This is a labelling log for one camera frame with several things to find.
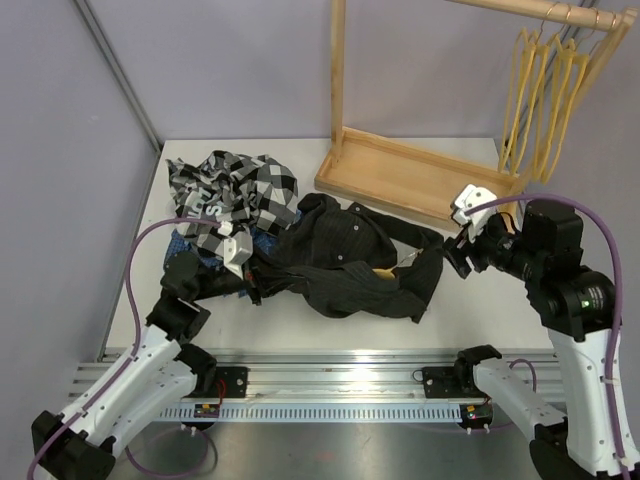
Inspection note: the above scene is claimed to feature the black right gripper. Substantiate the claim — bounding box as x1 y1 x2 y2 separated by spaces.
437 211 544 281

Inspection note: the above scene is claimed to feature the blue plaid shirt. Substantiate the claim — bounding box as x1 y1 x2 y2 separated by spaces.
160 228 286 302

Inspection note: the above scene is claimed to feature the hanger of black shirt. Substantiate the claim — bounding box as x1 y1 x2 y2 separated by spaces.
372 248 423 280

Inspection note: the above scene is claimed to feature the black white checkered shirt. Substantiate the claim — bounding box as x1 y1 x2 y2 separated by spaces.
166 150 298 236

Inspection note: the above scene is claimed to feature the black pinstripe shirt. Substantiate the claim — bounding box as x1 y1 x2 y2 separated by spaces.
267 193 444 323

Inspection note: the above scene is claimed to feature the yellow hanger of blue shirt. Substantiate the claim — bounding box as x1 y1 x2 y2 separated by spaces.
530 35 589 183

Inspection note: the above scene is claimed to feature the hanger of checkered shirt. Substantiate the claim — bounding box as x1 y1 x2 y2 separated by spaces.
498 28 540 176

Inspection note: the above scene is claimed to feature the yellow hanger of white shirt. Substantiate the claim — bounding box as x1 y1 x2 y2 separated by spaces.
533 40 604 184

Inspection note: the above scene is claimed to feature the hanger of plaid shirt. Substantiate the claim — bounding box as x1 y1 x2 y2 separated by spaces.
516 30 553 173

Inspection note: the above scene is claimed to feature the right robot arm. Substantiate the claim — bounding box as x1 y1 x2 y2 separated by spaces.
444 188 639 479

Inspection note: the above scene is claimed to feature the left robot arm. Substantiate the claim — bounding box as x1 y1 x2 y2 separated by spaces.
31 252 269 479

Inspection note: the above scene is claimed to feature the wooden clothes rack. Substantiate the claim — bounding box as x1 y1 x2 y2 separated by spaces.
314 1 639 230

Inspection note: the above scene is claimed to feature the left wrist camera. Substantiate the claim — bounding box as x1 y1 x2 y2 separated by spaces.
217 221 253 279

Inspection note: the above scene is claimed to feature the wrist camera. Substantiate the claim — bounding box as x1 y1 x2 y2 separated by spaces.
217 221 253 279
451 184 497 242

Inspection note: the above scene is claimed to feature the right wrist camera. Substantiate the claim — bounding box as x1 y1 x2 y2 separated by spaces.
451 184 497 242

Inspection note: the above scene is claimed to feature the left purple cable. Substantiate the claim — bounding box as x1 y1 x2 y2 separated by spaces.
24 218 224 480

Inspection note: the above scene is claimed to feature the aluminium rail base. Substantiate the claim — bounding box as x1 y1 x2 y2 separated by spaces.
68 349 564 403

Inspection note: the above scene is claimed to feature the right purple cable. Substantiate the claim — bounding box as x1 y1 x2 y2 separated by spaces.
462 194 634 480

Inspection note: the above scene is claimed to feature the white slotted cable duct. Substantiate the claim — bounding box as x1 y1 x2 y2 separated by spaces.
157 402 461 423

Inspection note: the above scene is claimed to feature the purple cable under duct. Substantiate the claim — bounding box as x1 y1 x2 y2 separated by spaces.
124 422 219 474

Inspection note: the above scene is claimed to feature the aluminium corner frame post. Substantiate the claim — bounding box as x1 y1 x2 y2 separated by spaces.
71 0 164 156

